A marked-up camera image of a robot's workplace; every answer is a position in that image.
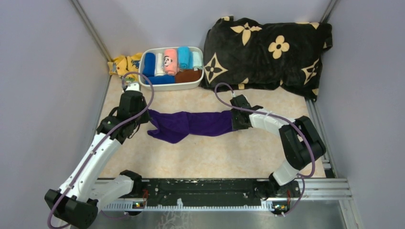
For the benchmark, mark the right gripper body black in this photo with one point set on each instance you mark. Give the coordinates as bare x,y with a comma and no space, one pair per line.
236,123

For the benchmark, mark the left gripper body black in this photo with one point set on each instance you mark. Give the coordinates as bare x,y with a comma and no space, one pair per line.
143,119

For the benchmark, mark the purple towel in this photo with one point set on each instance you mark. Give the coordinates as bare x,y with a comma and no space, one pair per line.
173,128

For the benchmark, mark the pink panda towel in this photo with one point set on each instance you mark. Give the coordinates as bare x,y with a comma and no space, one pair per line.
170,61

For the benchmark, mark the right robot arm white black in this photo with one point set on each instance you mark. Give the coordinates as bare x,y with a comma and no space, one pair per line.
302,144

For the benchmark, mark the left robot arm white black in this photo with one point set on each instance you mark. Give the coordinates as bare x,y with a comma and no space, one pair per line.
77,201

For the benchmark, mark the dark blue rolled towel upright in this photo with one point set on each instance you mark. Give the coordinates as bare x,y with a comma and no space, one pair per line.
149,64

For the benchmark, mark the yellow patterned cloth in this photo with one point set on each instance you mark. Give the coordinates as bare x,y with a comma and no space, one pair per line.
124,64

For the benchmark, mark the white rolled towel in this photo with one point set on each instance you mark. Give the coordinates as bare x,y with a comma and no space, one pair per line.
159,67

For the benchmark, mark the dark blue rolled towel lying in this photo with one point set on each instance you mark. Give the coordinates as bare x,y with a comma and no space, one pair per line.
159,80

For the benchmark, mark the brown rolled towel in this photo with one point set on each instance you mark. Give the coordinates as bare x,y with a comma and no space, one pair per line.
188,76

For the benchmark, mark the black floral blanket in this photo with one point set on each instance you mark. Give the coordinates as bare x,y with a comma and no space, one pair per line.
244,54

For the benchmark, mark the light blue rolled towel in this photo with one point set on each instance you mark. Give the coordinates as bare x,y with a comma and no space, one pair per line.
184,56

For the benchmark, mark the pale mint rolled towel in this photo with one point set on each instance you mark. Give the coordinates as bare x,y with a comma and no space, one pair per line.
197,61

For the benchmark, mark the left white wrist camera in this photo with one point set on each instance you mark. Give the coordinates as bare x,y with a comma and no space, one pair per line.
134,86

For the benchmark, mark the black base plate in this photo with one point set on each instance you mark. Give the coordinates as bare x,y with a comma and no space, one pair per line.
240,192

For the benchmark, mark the aluminium frame rail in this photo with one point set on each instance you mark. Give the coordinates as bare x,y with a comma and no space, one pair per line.
317,190

